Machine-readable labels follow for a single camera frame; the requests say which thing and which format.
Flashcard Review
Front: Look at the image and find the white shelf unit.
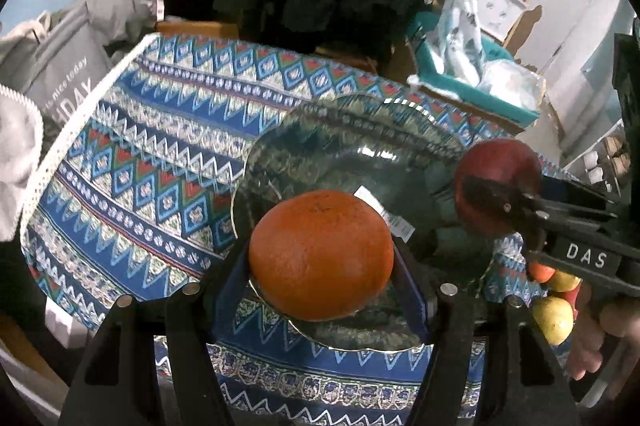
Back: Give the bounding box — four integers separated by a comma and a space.
562, 126, 626, 198

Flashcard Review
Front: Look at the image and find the large yellow apple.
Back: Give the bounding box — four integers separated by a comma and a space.
531, 296, 575, 346

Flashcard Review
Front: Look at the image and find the small yellow apple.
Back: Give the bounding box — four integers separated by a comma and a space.
547, 270, 583, 293

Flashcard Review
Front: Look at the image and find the small orange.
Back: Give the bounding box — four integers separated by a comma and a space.
529, 261, 556, 284

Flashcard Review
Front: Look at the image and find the grey printed tote bag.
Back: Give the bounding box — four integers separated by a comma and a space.
22, 1, 113, 142

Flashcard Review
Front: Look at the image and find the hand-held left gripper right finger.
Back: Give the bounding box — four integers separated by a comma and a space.
392, 237, 583, 426

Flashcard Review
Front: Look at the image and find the printed plastic bag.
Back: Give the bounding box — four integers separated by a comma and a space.
424, 0, 493, 83

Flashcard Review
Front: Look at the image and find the clear plastic bag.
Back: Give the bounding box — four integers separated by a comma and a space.
477, 58, 547, 106

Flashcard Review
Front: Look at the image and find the person's right hand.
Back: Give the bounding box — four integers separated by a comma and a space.
569, 296, 640, 382

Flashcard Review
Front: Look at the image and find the white knit cloth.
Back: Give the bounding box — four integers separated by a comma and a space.
0, 83, 46, 242

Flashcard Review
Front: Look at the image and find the clear glass plate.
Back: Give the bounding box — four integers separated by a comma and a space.
231, 93, 506, 352

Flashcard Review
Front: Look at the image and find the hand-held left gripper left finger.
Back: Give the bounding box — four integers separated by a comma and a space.
60, 238, 251, 426

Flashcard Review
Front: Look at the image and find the dark red apple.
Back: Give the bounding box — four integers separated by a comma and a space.
454, 138, 543, 238

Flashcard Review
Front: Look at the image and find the teal box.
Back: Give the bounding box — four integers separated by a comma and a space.
407, 11, 543, 124

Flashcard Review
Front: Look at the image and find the large orange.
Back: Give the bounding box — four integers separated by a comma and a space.
248, 190, 395, 322

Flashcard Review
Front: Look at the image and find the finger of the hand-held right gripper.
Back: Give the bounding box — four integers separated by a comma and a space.
542, 177, 619, 213
462, 177, 621, 248

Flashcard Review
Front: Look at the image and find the blue patterned tablecloth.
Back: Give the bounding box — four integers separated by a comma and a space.
19, 33, 576, 426

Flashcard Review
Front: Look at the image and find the grey jacket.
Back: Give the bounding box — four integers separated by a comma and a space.
75, 0, 166, 54

